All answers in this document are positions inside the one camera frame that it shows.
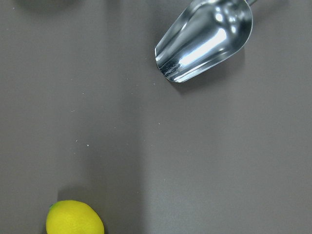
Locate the yellow lemon right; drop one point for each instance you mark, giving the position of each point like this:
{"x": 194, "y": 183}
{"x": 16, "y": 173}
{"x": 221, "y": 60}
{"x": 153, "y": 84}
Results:
{"x": 73, "y": 217}

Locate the silver metal scoop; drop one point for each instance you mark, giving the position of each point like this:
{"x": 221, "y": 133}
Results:
{"x": 204, "y": 35}

